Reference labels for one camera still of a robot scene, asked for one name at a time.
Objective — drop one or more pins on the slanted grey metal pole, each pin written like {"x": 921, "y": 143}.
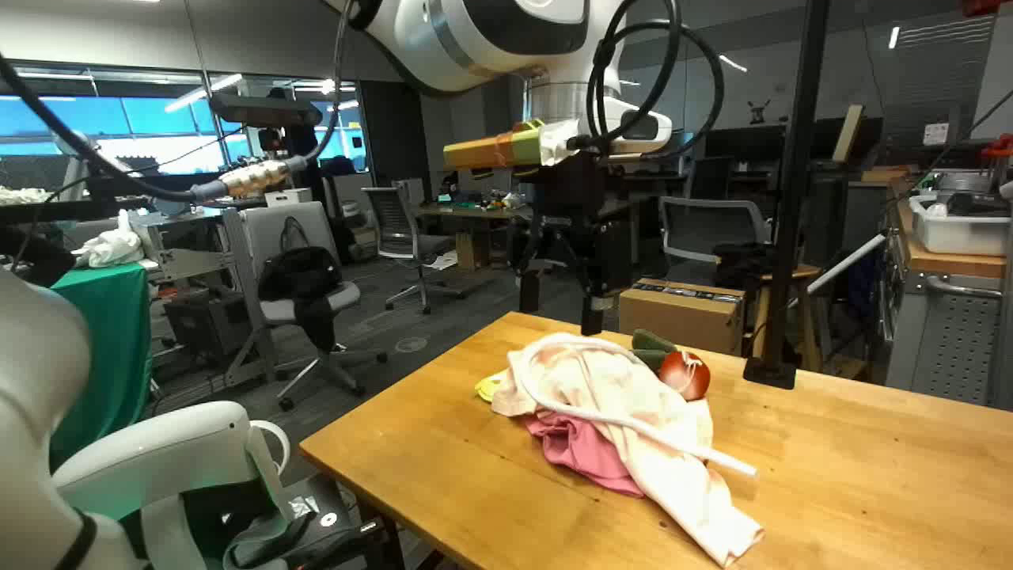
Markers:
{"x": 844, "y": 265}

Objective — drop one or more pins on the white-backed office chair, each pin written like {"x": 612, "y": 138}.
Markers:
{"x": 263, "y": 225}

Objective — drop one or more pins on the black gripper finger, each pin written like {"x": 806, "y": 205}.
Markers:
{"x": 596, "y": 295}
{"x": 529, "y": 273}

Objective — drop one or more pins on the white stuffed toy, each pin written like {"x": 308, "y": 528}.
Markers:
{"x": 110, "y": 249}

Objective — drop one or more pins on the pink cloth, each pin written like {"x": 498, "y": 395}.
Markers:
{"x": 581, "y": 451}

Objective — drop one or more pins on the yellow-green cloth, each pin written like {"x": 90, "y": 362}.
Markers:
{"x": 487, "y": 389}

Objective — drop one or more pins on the large taped cardboard box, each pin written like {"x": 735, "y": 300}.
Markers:
{"x": 674, "y": 318}

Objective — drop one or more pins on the white plastic bin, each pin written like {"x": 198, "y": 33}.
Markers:
{"x": 953, "y": 237}

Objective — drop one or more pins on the black bag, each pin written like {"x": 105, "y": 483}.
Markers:
{"x": 300, "y": 273}

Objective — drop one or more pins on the white-framed office chair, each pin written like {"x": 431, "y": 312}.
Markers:
{"x": 706, "y": 225}

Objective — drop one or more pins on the black overhead lamp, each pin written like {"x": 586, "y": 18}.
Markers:
{"x": 263, "y": 109}

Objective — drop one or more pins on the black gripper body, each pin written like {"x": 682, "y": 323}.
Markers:
{"x": 586, "y": 201}

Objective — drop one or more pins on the red radish toy green leaves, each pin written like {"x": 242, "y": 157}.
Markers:
{"x": 684, "y": 374}

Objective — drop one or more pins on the yellow wrist camera mount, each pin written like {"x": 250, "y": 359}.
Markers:
{"x": 496, "y": 147}

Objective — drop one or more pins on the wood-topped grey workbench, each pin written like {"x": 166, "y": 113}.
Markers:
{"x": 951, "y": 337}

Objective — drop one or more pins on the green cloth covered table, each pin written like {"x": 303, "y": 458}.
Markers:
{"x": 105, "y": 337}

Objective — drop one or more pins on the peach shirt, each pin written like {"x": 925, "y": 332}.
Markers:
{"x": 588, "y": 380}

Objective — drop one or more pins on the tan wooden plank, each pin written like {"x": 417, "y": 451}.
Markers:
{"x": 846, "y": 130}

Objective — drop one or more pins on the grey mesh office chair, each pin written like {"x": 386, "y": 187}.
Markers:
{"x": 392, "y": 223}

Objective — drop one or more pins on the black computer monitor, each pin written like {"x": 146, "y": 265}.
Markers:
{"x": 743, "y": 147}

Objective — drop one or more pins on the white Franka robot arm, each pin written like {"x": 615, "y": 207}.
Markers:
{"x": 463, "y": 44}

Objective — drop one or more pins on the black stand pole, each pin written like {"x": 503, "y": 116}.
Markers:
{"x": 791, "y": 211}

